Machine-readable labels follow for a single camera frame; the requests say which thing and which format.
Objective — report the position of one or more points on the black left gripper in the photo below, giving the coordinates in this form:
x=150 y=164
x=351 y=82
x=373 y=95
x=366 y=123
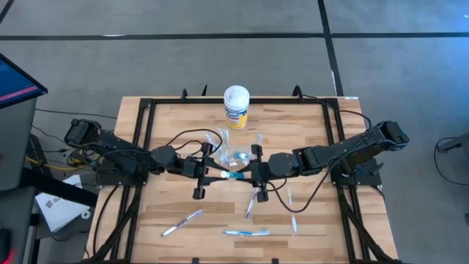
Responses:
x=192 y=166

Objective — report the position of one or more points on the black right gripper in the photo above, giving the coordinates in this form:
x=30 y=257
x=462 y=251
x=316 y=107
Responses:
x=263 y=172

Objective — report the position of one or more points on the purple white toothbrush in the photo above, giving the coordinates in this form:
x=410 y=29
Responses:
x=252 y=205
x=182 y=222

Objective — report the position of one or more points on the blue white toothbrush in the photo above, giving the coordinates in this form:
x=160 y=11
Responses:
x=245 y=232
x=221 y=132

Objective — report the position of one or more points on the orange green toothbrush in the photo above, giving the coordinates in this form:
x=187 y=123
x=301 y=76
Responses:
x=294 y=224

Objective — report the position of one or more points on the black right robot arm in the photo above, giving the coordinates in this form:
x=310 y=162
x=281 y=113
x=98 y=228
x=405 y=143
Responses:
x=329 y=154

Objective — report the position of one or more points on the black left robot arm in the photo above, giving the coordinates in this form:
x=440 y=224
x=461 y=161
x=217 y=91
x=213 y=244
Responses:
x=121 y=148

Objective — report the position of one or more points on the Lysol wipes canister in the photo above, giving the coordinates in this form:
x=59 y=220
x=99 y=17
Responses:
x=236 y=110

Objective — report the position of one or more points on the black table clamp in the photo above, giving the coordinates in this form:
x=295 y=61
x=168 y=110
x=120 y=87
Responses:
x=297 y=91
x=204 y=91
x=184 y=94

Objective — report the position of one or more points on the white tape roll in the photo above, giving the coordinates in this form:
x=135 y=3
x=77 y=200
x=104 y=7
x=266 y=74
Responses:
x=86 y=214

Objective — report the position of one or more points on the black metal beam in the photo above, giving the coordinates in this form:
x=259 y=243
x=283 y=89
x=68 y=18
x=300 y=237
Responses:
x=62 y=188

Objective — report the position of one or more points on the white printed booklet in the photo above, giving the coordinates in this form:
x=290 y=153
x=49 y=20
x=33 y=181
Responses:
x=58 y=209

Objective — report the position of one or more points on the grey cabinet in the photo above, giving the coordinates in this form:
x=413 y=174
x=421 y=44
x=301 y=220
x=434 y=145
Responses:
x=16 y=146

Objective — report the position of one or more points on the grey floor box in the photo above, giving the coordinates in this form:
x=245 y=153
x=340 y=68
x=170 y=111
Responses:
x=458 y=143

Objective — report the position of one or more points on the tilted flat screen monitor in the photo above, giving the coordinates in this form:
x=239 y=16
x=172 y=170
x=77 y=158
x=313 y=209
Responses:
x=14 y=84

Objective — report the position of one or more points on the black metal table frame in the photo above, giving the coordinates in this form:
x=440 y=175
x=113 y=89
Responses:
x=278 y=100

